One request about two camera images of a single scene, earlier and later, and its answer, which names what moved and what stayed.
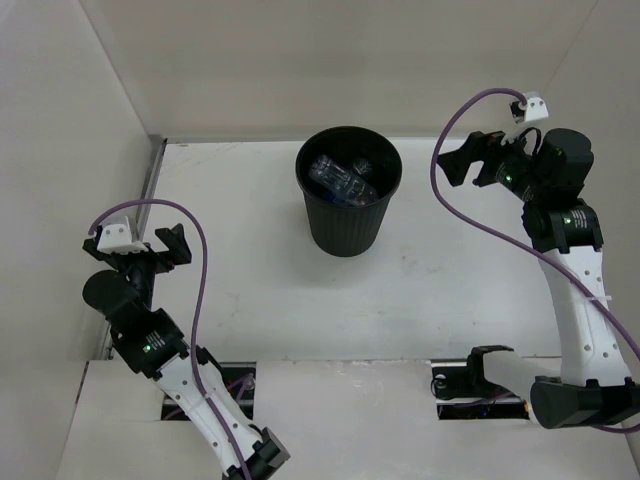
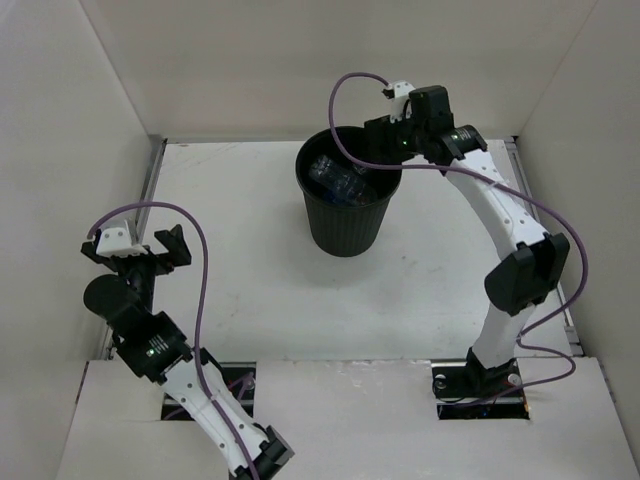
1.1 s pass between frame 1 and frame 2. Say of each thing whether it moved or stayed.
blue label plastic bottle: stayed
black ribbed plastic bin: stayed
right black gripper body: moved
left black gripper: stayed
